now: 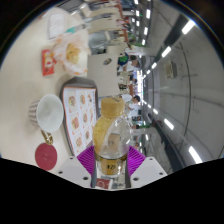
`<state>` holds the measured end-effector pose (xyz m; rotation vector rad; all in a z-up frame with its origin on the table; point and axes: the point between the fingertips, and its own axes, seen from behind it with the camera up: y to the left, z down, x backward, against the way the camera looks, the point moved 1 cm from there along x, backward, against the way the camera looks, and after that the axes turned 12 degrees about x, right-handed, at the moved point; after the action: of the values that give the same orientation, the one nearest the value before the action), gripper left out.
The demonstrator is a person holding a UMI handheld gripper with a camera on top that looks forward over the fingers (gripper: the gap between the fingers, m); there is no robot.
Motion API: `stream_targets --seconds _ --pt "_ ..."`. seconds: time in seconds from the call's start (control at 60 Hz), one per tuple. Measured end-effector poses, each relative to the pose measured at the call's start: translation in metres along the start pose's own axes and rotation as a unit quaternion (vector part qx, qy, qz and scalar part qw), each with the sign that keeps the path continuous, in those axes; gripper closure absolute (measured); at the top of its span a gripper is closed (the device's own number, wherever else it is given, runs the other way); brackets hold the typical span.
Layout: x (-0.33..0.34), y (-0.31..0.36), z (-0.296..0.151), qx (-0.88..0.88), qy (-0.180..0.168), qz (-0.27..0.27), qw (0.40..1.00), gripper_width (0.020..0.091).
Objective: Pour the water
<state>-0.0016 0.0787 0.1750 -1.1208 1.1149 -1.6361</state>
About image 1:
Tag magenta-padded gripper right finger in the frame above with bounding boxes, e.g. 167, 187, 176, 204
127, 145, 168, 189

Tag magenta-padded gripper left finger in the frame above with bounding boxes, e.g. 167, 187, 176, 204
54, 145, 99, 189

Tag clear bottle with yellow cap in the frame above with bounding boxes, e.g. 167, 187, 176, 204
92, 96, 133, 178

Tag flat round red coaster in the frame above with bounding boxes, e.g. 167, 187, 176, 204
34, 142, 58, 172

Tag printed paper tray liner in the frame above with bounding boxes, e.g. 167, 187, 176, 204
63, 87, 98, 155

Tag ceiling lights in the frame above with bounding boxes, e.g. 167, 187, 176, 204
133, 0, 204, 164

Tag person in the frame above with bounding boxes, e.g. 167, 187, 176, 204
121, 94, 142, 113
117, 53, 132, 68
128, 54, 141, 71

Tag beige chair with round hole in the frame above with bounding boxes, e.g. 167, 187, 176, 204
87, 53, 126, 98

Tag ceiling air conditioner unit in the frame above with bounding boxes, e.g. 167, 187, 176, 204
164, 61, 178, 79

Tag red sauce packet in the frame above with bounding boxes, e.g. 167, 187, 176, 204
41, 49, 56, 77

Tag clear bag of fried food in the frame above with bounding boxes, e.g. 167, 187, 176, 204
51, 34, 90, 77

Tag small clear teal bottle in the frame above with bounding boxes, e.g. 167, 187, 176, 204
64, 25, 84, 35

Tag white paper card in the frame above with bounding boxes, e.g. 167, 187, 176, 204
46, 11, 71, 41

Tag white mug with gold handle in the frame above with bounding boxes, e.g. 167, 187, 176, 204
28, 93, 65, 146

